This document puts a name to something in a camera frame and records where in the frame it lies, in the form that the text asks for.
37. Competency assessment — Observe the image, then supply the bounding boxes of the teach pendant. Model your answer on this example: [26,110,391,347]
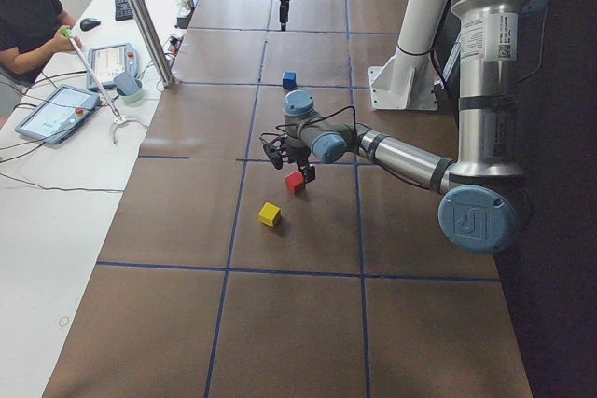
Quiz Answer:
[88,43,139,89]
[15,85,101,144]

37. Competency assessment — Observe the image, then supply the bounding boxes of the black keyboard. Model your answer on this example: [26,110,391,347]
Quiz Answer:
[114,0,134,21]

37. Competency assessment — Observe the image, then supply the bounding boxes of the far teach pendant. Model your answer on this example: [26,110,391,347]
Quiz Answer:
[88,43,139,89]

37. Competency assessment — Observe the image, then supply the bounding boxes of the aluminium frame post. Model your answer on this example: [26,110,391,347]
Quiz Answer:
[129,0,175,89]

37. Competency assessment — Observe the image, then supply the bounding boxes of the yellow wooden block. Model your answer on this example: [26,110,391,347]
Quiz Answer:
[258,202,281,227]

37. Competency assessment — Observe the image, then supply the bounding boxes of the person in black shirt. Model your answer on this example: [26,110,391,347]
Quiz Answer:
[0,0,84,129]

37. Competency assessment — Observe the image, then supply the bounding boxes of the red wooden block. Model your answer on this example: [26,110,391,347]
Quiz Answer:
[285,171,306,195]

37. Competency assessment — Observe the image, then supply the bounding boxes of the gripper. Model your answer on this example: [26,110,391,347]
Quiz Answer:
[279,0,291,31]
[285,139,316,183]

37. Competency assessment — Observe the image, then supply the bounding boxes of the white camera pole base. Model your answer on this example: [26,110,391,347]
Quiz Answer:
[368,0,460,113]

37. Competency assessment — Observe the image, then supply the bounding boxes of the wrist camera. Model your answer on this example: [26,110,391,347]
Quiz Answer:
[259,132,286,170]

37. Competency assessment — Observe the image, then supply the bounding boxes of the blue wooden block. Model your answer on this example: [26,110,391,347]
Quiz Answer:
[282,71,298,90]

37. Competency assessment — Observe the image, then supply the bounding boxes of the green handled grabber stick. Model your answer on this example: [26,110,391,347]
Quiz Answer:
[60,25,148,144]

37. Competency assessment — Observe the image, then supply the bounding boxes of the near teach pendant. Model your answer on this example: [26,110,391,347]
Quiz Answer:
[15,85,101,144]

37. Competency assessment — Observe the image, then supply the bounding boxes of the blue cup on tape roll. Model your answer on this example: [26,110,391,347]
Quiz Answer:
[114,72,144,104]

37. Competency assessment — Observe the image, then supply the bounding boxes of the black computer mouse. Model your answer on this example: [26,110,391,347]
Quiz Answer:
[79,18,102,32]

